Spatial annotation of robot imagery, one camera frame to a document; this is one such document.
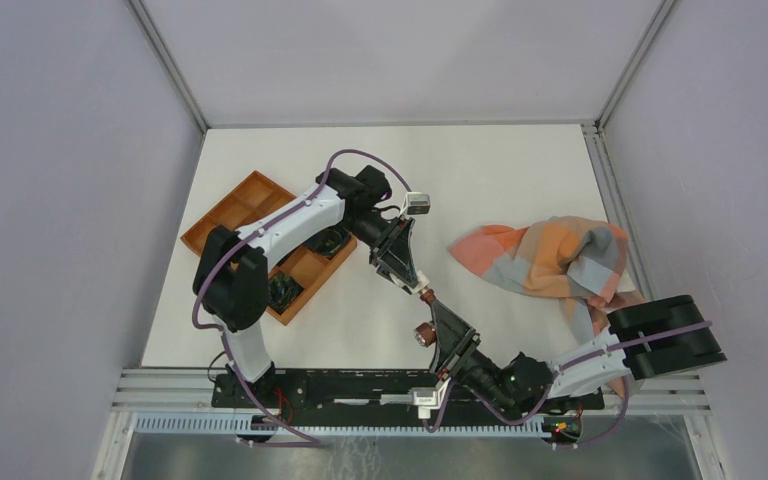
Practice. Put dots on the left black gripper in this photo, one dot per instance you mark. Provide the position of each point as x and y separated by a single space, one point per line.
397 264

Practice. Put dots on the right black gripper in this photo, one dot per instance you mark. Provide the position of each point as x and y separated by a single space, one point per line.
451 329

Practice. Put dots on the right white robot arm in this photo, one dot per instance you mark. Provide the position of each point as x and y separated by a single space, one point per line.
640 342

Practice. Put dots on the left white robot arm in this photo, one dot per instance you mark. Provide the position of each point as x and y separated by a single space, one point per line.
232 279

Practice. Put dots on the orange compartment tray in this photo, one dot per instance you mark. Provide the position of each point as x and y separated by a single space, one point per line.
297 277

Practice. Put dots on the orange grey checkered cloth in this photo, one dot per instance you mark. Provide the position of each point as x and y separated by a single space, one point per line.
580 262

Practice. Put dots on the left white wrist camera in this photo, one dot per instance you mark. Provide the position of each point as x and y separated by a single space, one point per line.
415 203

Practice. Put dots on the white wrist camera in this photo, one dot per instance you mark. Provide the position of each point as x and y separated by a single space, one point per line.
429 399
415 203

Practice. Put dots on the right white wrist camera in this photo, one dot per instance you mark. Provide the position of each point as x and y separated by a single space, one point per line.
429 399

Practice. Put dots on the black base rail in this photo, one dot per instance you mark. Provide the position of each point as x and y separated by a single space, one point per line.
368 398

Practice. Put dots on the aluminium frame rail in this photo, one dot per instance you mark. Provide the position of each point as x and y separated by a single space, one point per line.
169 423

